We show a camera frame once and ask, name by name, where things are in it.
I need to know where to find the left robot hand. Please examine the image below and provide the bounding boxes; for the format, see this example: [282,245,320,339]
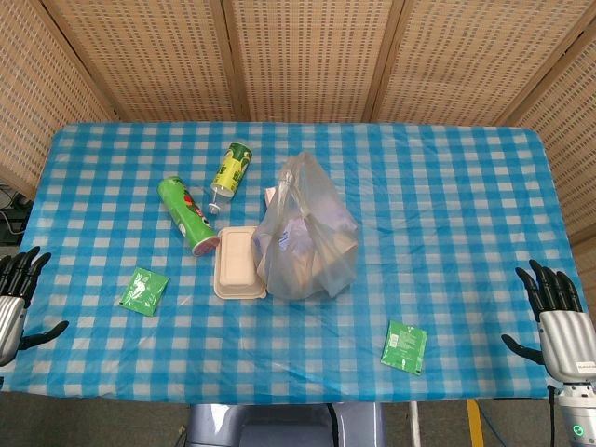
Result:
[0,246,70,367]

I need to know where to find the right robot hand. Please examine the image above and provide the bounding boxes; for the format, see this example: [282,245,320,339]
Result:
[501,259,596,384]

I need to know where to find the gray blue robot base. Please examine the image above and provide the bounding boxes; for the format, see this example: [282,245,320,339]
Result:
[183,402,387,447]

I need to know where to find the blue white checkered tablecloth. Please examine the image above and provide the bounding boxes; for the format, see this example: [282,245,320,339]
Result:
[0,121,596,405]

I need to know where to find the translucent plastic bag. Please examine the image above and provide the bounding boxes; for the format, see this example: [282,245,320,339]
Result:
[251,151,359,301]

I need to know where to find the green snack packet with drawing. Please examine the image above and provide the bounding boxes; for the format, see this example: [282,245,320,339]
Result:
[117,266,170,318]

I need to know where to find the green snack packet with text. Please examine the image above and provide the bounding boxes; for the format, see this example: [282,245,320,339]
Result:
[380,320,428,375]

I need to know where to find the green chips can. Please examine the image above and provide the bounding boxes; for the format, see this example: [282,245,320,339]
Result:
[156,174,221,257]

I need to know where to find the beige takeout food box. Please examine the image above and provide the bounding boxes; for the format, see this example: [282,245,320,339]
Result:
[213,225,268,301]

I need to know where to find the yellow green drink bottle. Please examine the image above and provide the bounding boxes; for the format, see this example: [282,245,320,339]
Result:
[210,142,253,198]

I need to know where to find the woven bamboo folding screen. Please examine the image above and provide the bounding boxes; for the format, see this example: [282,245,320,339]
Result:
[0,0,596,246]

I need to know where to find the black cables on floor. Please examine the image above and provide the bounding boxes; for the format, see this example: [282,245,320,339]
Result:
[0,183,33,243]

